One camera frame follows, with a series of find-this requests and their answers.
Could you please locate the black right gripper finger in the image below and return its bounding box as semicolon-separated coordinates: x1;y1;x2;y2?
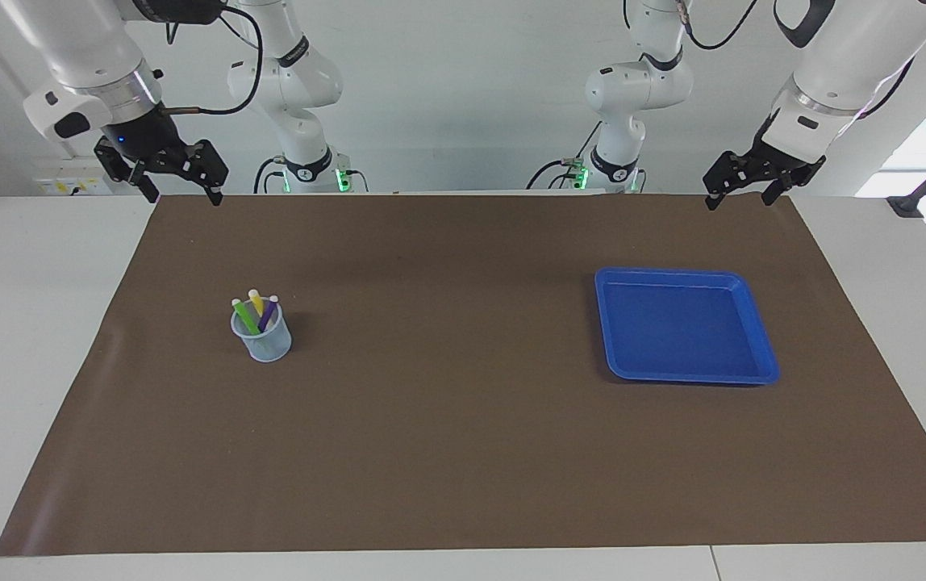
181;140;230;207
94;137;160;204

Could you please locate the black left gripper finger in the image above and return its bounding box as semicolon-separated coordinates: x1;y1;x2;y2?
761;160;825;207
703;152;762;211

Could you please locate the green marker pen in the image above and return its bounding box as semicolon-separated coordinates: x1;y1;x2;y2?
231;299;261;336

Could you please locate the blue plastic tray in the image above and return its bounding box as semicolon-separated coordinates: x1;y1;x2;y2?
594;267;781;386

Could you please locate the pale blue pen cup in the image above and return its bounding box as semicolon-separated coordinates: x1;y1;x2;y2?
230;303;293;363

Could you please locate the brown table mat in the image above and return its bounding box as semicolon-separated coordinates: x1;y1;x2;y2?
0;194;926;558

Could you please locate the black arm base cable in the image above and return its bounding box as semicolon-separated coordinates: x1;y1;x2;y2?
526;121;603;191
253;156;288;194

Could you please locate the white wall socket box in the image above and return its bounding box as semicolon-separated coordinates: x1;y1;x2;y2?
34;157;114;196

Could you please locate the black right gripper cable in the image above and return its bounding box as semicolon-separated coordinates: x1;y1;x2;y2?
161;0;264;115

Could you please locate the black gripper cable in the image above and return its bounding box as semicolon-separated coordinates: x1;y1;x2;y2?
161;0;264;115
677;0;916;118

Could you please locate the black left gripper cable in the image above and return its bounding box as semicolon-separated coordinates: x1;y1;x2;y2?
677;0;916;118

